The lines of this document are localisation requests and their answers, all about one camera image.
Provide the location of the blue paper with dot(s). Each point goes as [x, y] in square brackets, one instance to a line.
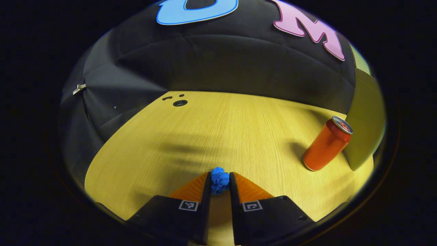
[219, 180]

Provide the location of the silver metal clip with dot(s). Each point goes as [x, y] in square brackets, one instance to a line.
[79, 89]

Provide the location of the black backdrop cloth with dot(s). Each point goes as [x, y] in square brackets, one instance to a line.
[222, 61]

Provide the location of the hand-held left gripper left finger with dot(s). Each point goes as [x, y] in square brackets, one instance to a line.
[206, 212]

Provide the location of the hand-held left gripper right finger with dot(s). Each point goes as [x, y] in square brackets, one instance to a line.
[236, 215]

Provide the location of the orange pop can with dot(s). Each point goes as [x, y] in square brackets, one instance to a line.
[324, 147]

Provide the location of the pale green desktop garbage bin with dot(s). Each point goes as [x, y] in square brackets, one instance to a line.
[365, 116]

